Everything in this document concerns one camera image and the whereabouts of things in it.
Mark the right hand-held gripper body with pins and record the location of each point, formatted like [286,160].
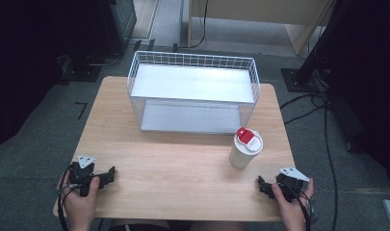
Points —
[290,183]

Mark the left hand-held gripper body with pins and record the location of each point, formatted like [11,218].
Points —
[82,174]

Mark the white cup with red lid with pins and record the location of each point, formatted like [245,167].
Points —
[244,154]

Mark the person's right hand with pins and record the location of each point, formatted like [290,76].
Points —
[293,211]

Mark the person's left hand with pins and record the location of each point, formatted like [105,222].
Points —
[80,207]

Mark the black metal stand base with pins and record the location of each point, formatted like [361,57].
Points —
[82,69]
[303,80]

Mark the dark curtain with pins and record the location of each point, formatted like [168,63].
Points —
[29,57]
[366,80]

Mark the dark cabinet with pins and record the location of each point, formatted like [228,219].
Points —
[118,22]

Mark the light wooden cabinet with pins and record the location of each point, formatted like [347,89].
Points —
[263,12]

